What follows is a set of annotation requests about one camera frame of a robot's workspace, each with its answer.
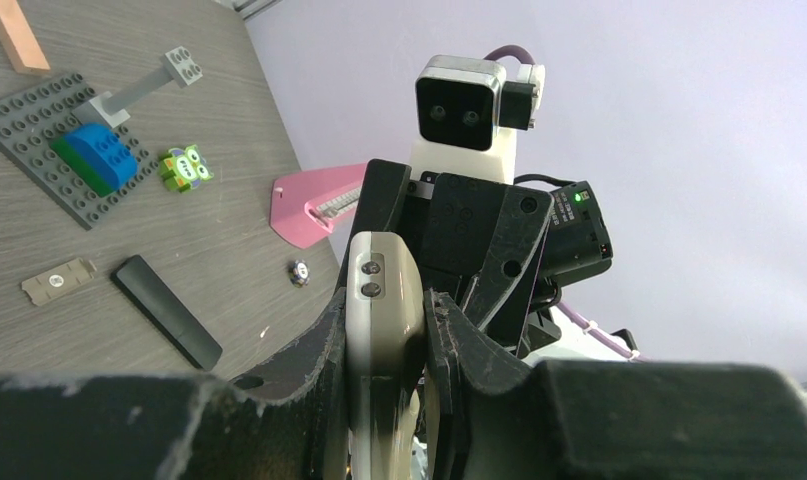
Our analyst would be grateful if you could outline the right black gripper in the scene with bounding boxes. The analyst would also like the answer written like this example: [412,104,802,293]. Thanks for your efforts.
[336,159,553,351]

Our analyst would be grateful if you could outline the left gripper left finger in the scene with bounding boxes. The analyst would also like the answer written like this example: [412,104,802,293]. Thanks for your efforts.
[231,288,347,479]

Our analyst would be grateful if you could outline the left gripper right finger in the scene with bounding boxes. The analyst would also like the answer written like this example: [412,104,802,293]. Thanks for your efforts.
[424,290,549,479]

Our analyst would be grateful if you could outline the beige remote control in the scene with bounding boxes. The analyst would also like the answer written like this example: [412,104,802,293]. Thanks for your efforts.
[345,231,426,479]

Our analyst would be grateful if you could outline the beige battery cover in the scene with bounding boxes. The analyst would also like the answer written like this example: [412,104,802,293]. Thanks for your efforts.
[21,257,97,306]

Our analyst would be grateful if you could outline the black remote control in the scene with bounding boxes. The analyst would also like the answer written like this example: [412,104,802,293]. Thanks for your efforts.
[110,255,223,372]

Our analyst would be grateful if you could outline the pink metronome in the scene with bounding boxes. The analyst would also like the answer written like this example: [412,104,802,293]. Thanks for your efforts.
[269,163,367,249]

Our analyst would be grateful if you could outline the small patterned ball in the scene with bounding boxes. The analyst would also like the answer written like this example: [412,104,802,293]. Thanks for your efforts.
[287,260,310,288]

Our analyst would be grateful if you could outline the green owl toy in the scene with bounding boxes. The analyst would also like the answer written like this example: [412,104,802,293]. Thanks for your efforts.
[158,144,214,193]

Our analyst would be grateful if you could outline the grey lego tower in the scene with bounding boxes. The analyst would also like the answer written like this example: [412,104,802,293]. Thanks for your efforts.
[72,46,202,129]

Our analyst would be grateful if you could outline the blue lego brick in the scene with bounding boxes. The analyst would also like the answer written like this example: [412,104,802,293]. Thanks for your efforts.
[50,124,137,197]

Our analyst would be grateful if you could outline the grey lego baseplate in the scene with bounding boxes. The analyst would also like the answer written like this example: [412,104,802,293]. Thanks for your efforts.
[0,72,159,230]

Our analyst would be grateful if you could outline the orange wooden block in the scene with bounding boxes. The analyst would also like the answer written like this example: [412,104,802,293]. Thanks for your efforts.
[0,0,51,76]

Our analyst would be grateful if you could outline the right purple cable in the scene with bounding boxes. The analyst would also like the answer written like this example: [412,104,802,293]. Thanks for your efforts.
[483,44,643,362]

